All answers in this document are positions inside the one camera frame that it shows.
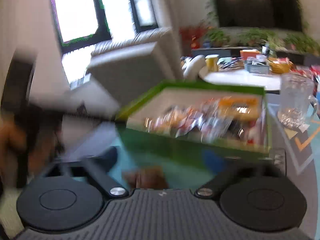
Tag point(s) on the person's left hand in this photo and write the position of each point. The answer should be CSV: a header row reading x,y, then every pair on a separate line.
x,y
25,154

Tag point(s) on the green snack box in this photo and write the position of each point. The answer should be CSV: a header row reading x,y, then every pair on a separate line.
x,y
179,120

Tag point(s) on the orange box on table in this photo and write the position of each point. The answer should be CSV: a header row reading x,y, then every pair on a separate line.
x,y
246,53

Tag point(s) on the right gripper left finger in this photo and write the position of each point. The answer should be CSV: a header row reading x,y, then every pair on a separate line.
x,y
98,169

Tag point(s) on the wall television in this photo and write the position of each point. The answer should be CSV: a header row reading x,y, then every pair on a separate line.
x,y
270,14

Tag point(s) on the blue plastic tray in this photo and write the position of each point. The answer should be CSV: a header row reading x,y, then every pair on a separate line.
x,y
256,67

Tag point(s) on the black framed window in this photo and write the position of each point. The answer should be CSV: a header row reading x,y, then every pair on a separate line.
x,y
82,23

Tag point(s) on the yellow wicker basket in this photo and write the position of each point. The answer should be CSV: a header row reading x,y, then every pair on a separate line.
x,y
280,67

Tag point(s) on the dark tv cabinet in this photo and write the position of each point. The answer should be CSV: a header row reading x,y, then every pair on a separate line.
x,y
300,59

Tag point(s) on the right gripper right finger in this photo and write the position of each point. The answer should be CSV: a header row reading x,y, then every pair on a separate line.
x,y
224,170

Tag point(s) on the beige sofa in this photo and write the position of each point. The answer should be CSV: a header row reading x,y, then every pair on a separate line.
x,y
122,71

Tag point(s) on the round white coffee table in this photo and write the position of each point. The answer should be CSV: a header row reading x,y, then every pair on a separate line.
x,y
271,83

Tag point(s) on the yellow tin can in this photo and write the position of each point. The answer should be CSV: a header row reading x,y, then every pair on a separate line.
x,y
211,62

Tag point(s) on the red flower plant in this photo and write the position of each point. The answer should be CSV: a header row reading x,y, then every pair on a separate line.
x,y
191,35

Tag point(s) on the orange bread snack pack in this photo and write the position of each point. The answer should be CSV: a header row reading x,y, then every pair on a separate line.
x,y
239,108

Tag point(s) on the glass mug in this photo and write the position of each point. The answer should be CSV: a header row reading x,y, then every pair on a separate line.
x,y
297,102

